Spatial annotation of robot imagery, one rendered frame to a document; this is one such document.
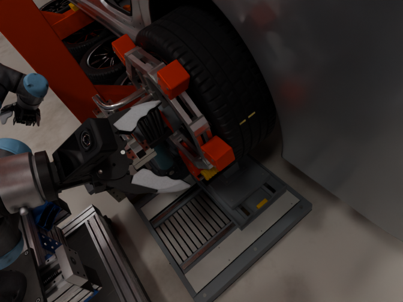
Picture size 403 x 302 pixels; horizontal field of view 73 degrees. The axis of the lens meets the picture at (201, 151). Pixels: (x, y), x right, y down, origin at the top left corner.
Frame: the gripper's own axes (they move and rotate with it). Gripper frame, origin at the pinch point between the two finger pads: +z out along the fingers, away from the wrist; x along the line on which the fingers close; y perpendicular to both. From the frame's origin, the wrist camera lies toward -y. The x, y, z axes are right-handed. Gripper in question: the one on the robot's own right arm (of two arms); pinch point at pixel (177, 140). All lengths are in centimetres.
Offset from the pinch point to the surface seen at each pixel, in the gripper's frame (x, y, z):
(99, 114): -38, 69, -1
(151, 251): 27, 142, 15
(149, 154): -11, 49, 8
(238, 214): 23, 101, 60
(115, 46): -59, 54, 10
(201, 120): -15.0, 36.4, 24.7
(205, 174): -2, 78, 38
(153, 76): -32.0, 35.0, 13.4
